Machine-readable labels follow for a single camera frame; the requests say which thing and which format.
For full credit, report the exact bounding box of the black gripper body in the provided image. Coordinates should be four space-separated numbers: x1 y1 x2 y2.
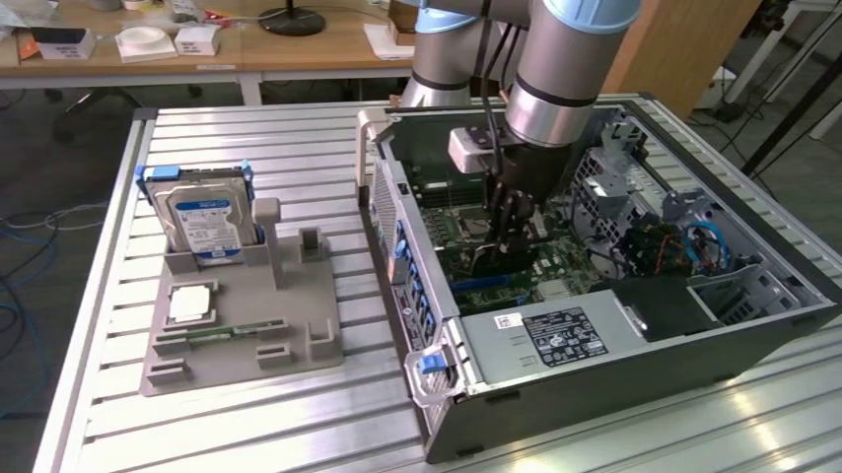
489 141 575 204

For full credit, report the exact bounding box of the green GPU card black fan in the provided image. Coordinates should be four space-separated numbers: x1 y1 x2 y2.
458 239 531 283

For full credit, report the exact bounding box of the CPU socket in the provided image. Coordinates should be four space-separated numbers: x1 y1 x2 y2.
452 204 494 242

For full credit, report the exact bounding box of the green motherboard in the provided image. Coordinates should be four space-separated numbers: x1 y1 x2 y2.
410 167 619 316

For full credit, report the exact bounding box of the perforated metal disk bay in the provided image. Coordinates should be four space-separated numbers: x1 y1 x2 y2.
569 117 724 237

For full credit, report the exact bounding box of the blue expansion slot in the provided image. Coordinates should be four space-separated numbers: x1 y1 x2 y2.
449 274 512 293

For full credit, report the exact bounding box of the silver chipset heatsink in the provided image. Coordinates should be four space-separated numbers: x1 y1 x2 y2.
536 279 581 299

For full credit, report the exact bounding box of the grey power supply unit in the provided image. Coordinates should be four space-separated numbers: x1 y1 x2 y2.
457 289 652 390

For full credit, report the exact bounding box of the white floor unit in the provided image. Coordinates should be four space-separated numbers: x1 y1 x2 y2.
695 66 739 113

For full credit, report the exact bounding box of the wooden cabinet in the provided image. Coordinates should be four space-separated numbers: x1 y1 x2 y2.
591 0 764 119

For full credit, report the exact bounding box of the white paper box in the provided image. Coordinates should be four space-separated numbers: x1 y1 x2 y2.
362 23 417 61

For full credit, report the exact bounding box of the brown cardboard box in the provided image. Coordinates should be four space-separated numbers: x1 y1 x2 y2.
385 0 421 35

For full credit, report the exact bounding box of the grey sloped disk bay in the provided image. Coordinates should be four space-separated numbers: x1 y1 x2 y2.
687 263 820 329

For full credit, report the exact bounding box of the black open PC case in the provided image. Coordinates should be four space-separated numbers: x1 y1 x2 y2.
353 96 842 464

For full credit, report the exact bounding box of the grey parts rack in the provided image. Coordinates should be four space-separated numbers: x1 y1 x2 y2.
140 196 344 398

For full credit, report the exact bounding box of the black lamp base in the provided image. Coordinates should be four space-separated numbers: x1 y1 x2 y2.
257 0 328 36

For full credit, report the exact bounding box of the green RAM stick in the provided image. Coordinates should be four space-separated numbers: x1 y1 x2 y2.
185 320 276 342

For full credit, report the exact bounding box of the silver CPU chip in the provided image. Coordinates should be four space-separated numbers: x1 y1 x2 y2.
166 288 216 324

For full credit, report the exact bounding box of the square white labelled box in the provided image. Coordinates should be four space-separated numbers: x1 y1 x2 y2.
173 25 222 56

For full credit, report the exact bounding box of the wooden desk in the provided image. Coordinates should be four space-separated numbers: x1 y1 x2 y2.
0 0 601 107

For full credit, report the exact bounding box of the white square dish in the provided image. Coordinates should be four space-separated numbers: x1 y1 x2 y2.
116 27 177 64

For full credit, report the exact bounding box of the black office chair base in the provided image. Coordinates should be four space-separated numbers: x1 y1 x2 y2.
43 86 142 142

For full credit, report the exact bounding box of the wide white labelled box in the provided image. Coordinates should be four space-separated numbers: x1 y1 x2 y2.
35 28 98 61

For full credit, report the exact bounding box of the black phone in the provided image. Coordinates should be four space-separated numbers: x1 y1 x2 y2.
30 27 88 45

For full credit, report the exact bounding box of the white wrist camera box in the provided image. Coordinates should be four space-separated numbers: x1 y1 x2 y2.
445 126 505 174

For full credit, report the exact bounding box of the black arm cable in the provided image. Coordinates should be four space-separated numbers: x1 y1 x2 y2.
476 0 527 198

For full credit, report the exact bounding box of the red and black wire bundle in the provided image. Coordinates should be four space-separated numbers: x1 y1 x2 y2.
649 234 692 277

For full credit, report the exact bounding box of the blue wire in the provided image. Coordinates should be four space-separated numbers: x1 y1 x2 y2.
683 224 732 270

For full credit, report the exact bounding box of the hard disk with blue bracket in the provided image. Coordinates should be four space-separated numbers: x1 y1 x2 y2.
134 158 257 270

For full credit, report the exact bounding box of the blue floor cable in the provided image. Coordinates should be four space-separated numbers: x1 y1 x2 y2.
0 216 51 420

